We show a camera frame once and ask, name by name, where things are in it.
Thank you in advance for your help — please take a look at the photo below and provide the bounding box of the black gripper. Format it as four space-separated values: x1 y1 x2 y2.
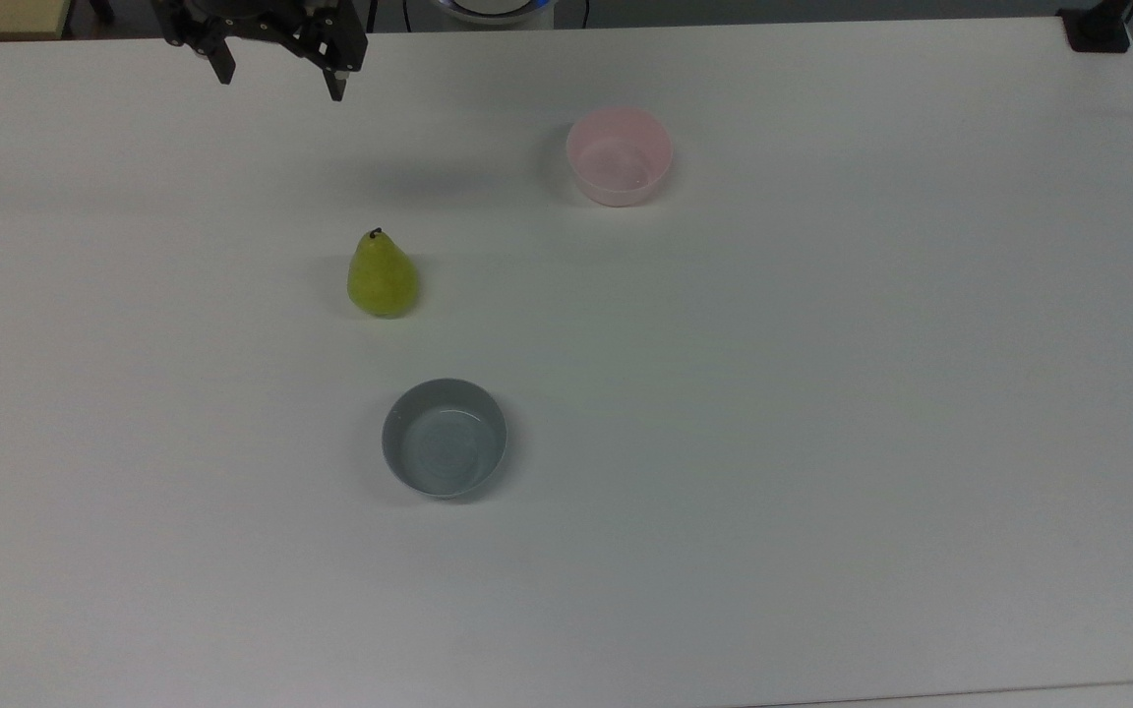
151 0 370 103

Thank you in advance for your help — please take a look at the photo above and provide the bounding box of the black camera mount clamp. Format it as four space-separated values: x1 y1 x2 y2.
1058 0 1133 54

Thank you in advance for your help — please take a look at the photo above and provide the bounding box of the grey plastic bowl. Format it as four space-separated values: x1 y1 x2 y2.
381 378 508 500

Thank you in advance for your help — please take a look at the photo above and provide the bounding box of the pink plastic bowl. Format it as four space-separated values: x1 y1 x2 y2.
566 106 674 208

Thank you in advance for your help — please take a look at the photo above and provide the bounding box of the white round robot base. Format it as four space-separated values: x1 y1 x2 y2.
429 0 560 27

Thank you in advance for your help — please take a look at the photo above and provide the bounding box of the green pear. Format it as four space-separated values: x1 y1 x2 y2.
346 227 421 319

